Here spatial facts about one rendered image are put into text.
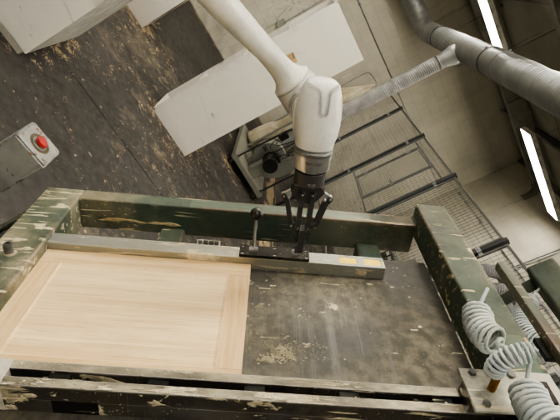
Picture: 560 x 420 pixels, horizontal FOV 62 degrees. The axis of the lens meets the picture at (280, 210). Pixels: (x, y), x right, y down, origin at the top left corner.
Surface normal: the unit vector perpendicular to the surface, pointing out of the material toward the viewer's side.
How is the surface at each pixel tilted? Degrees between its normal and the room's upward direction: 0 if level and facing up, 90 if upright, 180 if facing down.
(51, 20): 90
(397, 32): 90
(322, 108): 81
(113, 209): 90
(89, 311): 56
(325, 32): 90
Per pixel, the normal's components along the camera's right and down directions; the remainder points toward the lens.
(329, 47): -0.02, 0.46
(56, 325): 0.10, -0.87
